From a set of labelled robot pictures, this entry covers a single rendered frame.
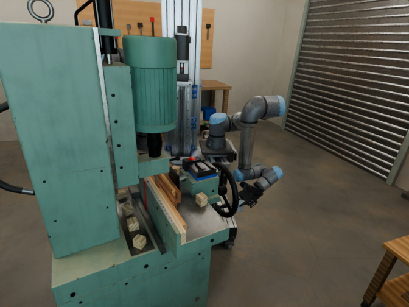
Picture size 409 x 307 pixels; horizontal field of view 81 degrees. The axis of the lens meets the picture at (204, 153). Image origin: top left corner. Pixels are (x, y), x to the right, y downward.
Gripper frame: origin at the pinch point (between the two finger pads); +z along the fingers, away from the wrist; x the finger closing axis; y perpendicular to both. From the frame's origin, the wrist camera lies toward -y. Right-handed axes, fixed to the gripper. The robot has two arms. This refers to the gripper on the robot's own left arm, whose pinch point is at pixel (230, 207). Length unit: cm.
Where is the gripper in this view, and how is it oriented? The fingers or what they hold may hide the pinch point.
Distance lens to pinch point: 133.7
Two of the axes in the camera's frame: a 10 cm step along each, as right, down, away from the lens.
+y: 3.9, 7.0, 6.0
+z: -7.8, 6.0, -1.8
